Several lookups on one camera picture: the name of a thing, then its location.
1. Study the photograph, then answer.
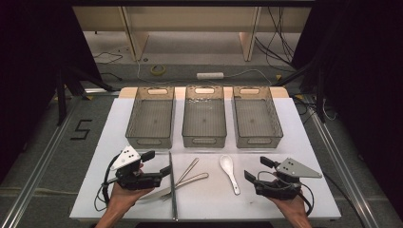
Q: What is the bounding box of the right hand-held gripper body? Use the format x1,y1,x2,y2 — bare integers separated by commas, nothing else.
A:
254,157,323,201

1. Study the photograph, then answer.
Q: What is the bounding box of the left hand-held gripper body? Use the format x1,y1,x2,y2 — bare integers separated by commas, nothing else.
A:
110,144,164,192

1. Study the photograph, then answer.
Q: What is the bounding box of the dark metal chopstick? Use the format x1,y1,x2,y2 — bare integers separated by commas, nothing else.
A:
168,151,176,222
169,151,179,222

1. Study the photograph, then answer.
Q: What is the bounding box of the silver metal fork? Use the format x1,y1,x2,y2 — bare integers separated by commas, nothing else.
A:
160,157,201,202

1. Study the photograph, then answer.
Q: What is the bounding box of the white ceramic soup spoon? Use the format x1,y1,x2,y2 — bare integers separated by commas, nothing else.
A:
219,154,241,196

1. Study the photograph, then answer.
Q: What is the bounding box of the smoky clear plastic bin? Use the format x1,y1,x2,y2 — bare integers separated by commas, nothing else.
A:
232,85,284,149
125,85,176,150
182,85,228,149

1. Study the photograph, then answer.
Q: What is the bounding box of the person's right hand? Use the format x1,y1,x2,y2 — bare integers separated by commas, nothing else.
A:
269,191,311,220

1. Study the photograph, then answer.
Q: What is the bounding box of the person's left hand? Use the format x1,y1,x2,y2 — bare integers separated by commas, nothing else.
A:
106,182,156,215

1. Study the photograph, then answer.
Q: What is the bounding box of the white table mat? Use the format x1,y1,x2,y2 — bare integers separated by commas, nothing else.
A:
69,96,342,221

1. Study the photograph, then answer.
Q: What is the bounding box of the black metal stand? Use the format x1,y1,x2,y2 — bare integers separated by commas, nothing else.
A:
55,66,116,126
273,60,328,124

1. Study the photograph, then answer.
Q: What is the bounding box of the yellow tape roll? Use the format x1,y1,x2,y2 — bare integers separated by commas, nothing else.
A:
149,64,167,77

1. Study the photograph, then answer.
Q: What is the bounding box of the white power strip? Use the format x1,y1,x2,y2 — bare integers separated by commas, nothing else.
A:
196,71,225,81

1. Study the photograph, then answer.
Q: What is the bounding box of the dark curtain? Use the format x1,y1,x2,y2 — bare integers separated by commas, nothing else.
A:
0,0,103,184
290,0,403,219

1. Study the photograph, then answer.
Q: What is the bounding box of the beige wooden shelf unit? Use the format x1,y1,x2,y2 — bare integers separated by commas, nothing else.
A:
72,6,313,63

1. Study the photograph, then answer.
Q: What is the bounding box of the left hand-held gripper black cable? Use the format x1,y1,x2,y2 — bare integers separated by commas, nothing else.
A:
93,153,123,213

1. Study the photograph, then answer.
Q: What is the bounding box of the aluminium floor rail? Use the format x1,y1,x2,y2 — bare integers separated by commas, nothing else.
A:
0,96,79,228
302,94,383,228

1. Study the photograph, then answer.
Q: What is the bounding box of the thick black floor cable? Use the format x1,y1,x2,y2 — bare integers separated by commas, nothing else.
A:
322,171,367,228

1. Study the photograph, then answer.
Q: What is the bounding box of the white power strip cable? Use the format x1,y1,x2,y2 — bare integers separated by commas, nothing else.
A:
136,58,274,87

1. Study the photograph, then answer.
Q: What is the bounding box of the thin black floor cable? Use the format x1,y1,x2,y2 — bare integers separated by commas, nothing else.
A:
93,51,124,66

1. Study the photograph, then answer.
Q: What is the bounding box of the bundle of black cables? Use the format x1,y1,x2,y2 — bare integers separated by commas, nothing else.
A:
255,6,297,73

